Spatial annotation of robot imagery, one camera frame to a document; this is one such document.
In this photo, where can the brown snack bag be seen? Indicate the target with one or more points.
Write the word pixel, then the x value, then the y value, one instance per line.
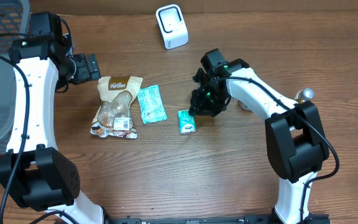
pixel 113 117

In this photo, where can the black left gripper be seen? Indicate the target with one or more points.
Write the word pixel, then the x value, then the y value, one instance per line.
pixel 92 68

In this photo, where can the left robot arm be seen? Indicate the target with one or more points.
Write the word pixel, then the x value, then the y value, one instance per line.
pixel 33 172

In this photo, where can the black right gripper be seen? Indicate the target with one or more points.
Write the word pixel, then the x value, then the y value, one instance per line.
pixel 204 109

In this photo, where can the small teal tissue pack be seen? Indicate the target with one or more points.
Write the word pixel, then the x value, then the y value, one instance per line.
pixel 186 122

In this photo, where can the teal wet wipes pack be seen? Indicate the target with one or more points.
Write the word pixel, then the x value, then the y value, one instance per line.
pixel 151 106

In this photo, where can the white barcode scanner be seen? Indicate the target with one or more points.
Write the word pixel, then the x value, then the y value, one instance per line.
pixel 172 26

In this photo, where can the green lid jar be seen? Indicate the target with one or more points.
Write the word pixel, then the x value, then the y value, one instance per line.
pixel 243 106

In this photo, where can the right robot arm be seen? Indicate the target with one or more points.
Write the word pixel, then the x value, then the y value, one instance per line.
pixel 294 134

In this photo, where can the yellow dish soap bottle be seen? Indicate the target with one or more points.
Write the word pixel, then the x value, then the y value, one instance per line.
pixel 306 94

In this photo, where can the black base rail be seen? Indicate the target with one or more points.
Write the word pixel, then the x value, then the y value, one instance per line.
pixel 179 221

